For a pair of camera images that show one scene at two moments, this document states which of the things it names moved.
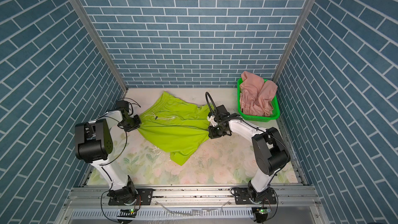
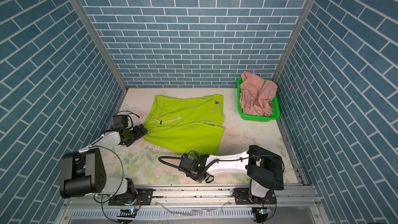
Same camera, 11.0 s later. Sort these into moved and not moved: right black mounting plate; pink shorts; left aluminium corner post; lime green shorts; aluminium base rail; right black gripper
Moved: lime green shorts; right black gripper
Not moved: right black mounting plate; left aluminium corner post; pink shorts; aluminium base rail
